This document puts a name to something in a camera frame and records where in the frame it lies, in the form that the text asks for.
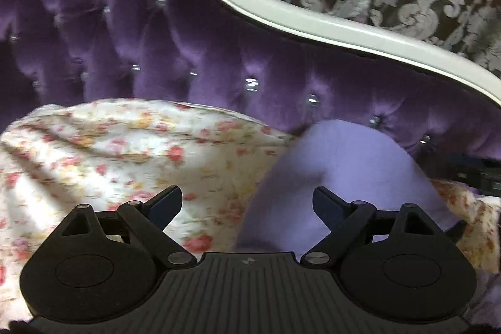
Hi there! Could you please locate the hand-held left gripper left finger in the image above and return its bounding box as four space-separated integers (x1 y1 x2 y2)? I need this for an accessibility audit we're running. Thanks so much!
57 185 196 267

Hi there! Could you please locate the purple tufted headboard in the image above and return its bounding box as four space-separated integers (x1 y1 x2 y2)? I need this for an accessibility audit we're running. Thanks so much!
0 0 501 178

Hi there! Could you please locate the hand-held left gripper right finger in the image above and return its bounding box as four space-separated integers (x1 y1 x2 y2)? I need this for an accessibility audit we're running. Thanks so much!
301 186 437 264

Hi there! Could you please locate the lavender hooded zip jacket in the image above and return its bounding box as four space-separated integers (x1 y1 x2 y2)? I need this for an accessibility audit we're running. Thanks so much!
235 119 501 325

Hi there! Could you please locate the floral bedspread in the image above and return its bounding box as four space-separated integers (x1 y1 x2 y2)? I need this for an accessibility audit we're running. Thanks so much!
0 99 501 319

